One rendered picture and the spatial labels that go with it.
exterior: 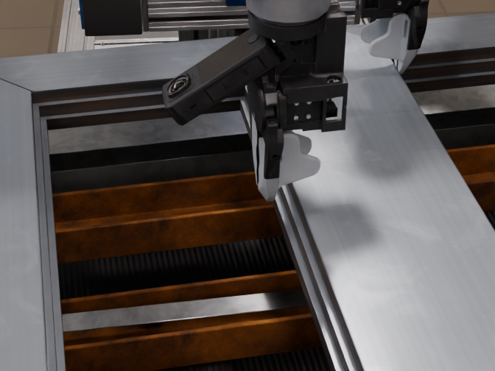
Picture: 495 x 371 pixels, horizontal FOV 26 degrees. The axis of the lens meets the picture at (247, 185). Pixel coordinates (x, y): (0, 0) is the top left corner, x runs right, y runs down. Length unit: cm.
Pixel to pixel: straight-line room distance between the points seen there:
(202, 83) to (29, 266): 24
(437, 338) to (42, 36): 244
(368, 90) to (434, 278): 34
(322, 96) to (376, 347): 23
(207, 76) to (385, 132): 31
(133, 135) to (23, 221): 47
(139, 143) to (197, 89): 56
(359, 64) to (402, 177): 24
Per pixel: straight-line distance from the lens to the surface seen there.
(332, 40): 98
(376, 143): 120
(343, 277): 102
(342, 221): 108
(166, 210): 139
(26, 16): 340
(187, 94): 97
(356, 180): 114
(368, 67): 134
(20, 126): 125
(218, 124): 156
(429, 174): 116
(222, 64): 98
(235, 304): 119
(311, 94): 98
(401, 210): 110
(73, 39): 276
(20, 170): 117
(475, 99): 165
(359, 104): 127
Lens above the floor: 153
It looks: 36 degrees down
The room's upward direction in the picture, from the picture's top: straight up
